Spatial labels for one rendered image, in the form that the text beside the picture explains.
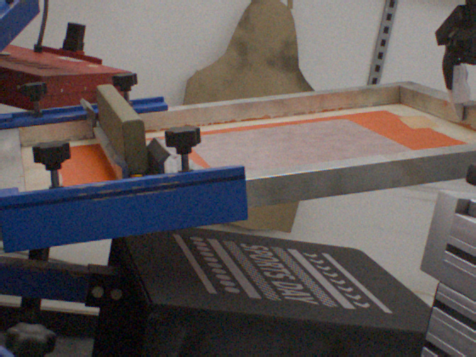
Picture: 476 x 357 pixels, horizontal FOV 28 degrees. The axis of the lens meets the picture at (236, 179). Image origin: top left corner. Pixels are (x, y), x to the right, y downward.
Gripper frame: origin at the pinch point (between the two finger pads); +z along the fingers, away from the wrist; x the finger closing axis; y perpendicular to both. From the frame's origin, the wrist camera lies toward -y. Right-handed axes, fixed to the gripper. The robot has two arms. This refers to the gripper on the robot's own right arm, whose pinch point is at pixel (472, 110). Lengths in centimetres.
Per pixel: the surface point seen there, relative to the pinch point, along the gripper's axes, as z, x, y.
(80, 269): 18, -66, 1
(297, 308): 22.3, -37.1, 18.0
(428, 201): 79, 84, -200
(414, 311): 27.9, -16.8, 13.1
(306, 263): 24.9, -27.8, -7.0
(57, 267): 17, -70, 1
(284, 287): 22.5, -36.3, 8.6
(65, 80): 1, -61, -96
